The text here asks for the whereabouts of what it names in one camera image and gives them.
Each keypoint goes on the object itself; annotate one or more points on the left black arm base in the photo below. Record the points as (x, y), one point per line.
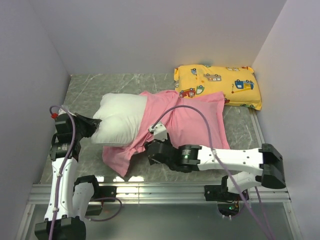
(105, 194)

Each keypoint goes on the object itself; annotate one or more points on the yellow cartoon print pillow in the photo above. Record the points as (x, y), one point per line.
(238, 84)

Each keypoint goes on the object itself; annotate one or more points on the pink pillowcase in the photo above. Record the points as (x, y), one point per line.
(195, 121)

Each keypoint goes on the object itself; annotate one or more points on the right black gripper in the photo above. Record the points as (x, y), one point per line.
(152, 160)

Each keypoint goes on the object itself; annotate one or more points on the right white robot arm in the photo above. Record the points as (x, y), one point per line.
(256, 167)

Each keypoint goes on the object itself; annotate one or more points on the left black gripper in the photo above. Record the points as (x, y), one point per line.
(92, 123)

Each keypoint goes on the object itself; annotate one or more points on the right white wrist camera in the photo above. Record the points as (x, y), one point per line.
(159, 132)

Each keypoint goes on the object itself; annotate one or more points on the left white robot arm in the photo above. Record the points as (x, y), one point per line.
(70, 195)

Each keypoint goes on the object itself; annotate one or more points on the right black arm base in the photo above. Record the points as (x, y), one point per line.
(228, 203)

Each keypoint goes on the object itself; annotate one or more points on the white pillow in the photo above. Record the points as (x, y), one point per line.
(121, 115)

